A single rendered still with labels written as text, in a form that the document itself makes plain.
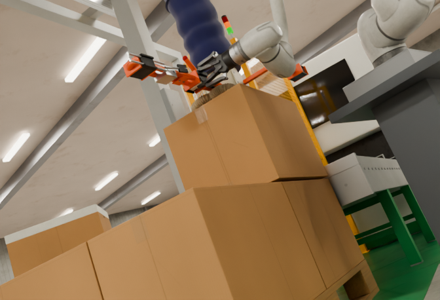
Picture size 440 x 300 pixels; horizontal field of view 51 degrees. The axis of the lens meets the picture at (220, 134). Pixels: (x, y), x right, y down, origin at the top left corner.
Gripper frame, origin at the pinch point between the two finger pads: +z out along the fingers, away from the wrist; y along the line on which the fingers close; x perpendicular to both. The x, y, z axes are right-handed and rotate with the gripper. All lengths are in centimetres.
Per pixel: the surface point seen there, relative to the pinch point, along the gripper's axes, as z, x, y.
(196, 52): 1.7, 15.7, -19.4
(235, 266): -19, -58, 76
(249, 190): -19, -33, 56
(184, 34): 4.8, 17.8, -32.1
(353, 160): -33, 60, 51
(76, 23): 181, 165, -202
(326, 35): 51, 751, -280
